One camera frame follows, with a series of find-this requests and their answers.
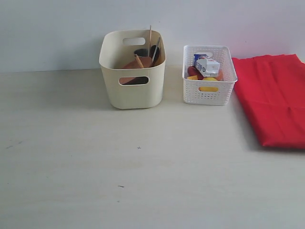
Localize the cream plastic bin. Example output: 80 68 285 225
99 30 166 109

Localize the wooden chopstick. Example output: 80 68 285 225
148 25 152 57
134 54 144 68

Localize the yellow lemon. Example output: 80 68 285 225
198 77 219 93

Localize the brown wooden plate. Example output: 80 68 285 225
119 57 153 85

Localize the red scalloped table cloth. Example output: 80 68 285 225
232 54 305 149

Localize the dark wooden spoon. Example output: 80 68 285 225
150 45 160 67

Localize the red sausage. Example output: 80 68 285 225
187 66 203 80

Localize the white perforated plastic basket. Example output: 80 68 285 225
182 45 238 105

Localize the stainless steel cup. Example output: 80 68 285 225
134 48 148 57

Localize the brown egg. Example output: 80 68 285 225
216 70 224 81

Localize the steel table knife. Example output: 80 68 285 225
152 37 161 65

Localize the yellow cheese wedge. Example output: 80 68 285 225
187 75 198 80

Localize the blue white milk carton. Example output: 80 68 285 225
193 53 220 78

